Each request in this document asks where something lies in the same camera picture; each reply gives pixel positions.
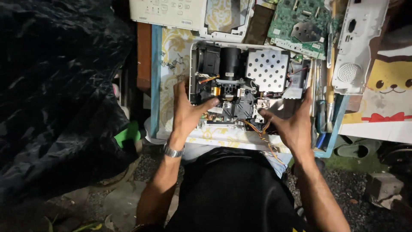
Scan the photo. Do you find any person's left hand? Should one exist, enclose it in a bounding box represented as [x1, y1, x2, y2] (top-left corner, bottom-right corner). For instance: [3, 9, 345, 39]
[167, 81, 220, 147]

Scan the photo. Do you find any person's right hand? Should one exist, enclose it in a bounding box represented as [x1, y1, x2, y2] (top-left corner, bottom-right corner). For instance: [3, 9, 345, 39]
[259, 87, 315, 157]

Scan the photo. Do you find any white projector body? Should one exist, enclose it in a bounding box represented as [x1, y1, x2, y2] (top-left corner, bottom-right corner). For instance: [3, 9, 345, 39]
[189, 41, 312, 133]

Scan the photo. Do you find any silver wristwatch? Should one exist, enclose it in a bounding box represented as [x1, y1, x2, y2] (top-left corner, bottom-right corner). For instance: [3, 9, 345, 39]
[162, 142, 185, 158]

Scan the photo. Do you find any thin metal screwdriver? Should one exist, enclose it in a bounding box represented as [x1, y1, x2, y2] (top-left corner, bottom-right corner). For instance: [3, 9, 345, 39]
[310, 59, 319, 118]

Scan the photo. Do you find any pile of small screws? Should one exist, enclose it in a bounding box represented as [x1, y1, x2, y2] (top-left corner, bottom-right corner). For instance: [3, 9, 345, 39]
[161, 53, 186, 82]

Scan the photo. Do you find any green plastic object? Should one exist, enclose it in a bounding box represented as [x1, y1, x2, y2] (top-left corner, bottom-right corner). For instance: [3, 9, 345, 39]
[114, 121, 142, 149]

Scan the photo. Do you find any grey sandal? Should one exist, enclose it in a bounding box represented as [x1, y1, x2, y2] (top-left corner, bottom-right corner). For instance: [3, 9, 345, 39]
[334, 135, 383, 159]

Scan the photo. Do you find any brown wooden board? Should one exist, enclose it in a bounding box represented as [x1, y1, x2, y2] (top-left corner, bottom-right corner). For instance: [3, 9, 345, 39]
[136, 22, 152, 93]

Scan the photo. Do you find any person's black shirt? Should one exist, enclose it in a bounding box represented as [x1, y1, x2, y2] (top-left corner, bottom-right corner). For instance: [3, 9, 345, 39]
[165, 148, 310, 232]

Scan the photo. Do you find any cartoon printed cardboard box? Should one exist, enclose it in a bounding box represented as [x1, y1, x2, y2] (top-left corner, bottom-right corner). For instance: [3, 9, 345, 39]
[338, 31, 412, 144]

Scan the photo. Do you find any white projector top cover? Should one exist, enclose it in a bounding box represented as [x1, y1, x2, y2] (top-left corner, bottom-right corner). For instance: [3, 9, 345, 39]
[129, 0, 255, 43]

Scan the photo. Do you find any white panel with speaker grille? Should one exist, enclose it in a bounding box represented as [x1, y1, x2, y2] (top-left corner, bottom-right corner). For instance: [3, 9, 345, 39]
[332, 0, 391, 96]

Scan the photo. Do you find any grey stone block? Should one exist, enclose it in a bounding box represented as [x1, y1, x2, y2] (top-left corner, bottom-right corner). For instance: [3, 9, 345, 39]
[365, 172, 405, 210]

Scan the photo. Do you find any green circuit board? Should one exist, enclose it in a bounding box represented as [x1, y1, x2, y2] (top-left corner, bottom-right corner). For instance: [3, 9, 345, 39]
[267, 0, 337, 61]

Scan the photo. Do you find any dark brown flat panel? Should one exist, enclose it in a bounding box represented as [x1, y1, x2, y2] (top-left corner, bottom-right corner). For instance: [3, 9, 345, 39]
[244, 5, 275, 46]

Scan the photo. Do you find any black plastic sheet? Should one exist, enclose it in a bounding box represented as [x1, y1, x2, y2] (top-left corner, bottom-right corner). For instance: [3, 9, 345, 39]
[0, 0, 143, 207]

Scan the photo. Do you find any blue handled screwdriver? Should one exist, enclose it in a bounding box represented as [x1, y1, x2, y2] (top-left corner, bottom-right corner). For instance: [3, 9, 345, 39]
[316, 99, 327, 149]

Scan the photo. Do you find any orange yellow wire bundle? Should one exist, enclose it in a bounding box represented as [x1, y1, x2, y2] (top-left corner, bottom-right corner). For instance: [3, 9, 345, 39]
[239, 118, 288, 166]

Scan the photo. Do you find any wooden handled brush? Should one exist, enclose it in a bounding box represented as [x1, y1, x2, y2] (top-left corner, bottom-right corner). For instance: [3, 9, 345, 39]
[325, 58, 336, 133]

